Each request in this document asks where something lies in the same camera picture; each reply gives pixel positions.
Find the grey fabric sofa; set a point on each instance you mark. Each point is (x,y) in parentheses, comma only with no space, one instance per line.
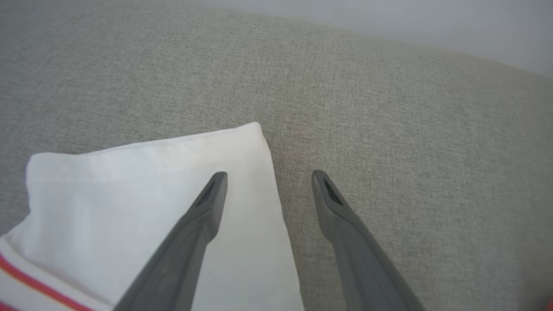
(389,108)

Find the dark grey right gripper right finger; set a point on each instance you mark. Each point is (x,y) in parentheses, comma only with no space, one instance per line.
(363,268)

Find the red shirt with white sleeves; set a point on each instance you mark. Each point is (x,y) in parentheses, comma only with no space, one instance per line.
(129,194)

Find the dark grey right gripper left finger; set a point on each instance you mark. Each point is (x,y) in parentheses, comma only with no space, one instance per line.
(181,259)

